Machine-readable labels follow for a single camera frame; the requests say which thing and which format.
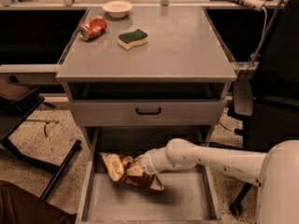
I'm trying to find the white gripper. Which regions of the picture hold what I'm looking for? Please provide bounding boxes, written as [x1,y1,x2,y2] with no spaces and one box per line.
[126,147,170,176]

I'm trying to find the brown chip bag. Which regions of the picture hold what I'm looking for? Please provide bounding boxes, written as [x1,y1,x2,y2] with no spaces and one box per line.
[100,152,164,191]

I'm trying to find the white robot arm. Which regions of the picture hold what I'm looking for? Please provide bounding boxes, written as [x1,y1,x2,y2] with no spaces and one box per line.
[127,138,299,224]

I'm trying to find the open grey bottom drawer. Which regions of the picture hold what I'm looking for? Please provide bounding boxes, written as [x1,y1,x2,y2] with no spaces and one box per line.
[76,127,223,224]

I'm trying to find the closed grey drawer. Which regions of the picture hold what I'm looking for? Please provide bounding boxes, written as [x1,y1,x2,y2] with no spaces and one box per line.
[71,99,226,127]

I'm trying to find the grey drawer cabinet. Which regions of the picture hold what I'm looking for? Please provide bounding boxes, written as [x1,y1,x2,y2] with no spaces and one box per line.
[56,6,236,146]

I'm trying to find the dark brown object corner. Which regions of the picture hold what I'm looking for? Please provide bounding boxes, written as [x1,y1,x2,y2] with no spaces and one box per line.
[0,180,77,224]

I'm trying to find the green yellow sponge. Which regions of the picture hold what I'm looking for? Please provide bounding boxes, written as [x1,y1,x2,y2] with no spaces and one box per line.
[118,29,149,49]

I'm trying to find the red soda can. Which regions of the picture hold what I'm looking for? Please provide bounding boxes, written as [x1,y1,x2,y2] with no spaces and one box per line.
[79,16,107,40]

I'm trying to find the white bowl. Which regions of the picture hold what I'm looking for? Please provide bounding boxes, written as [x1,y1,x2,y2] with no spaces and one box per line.
[102,0,133,19]

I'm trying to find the black office chair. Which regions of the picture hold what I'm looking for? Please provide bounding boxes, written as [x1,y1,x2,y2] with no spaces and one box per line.
[231,0,299,213]

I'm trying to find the black drawer handle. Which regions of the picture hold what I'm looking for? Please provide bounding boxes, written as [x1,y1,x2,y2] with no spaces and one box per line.
[135,107,162,116]

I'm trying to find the black side table frame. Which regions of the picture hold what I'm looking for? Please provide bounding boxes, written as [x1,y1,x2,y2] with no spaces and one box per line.
[0,75,83,202]

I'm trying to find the white power cable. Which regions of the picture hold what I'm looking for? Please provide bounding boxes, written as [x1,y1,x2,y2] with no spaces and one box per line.
[239,7,269,79]

